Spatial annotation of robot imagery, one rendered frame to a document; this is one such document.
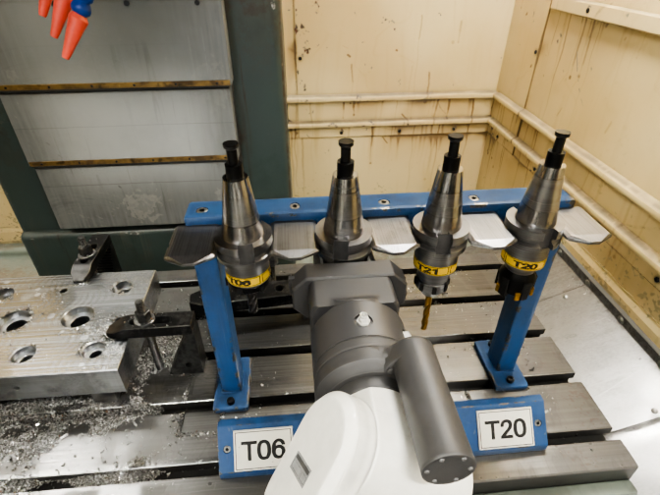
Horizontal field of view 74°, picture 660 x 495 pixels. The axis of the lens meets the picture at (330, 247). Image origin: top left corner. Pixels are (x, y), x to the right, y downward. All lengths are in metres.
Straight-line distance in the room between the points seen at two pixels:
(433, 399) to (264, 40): 0.84
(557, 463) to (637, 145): 0.60
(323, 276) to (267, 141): 0.67
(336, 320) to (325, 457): 0.12
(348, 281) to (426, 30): 1.08
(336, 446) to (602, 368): 0.77
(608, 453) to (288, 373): 0.48
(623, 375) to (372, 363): 0.71
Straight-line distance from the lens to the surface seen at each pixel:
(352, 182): 0.44
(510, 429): 0.69
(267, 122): 1.06
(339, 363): 0.35
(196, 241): 0.50
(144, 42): 1.00
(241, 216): 0.45
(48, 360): 0.76
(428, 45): 1.43
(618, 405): 0.97
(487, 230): 0.53
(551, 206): 0.52
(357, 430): 0.29
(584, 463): 0.75
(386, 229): 0.50
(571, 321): 1.07
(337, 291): 0.43
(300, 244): 0.47
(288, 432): 0.63
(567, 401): 0.81
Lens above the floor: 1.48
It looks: 35 degrees down
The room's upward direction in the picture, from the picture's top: straight up
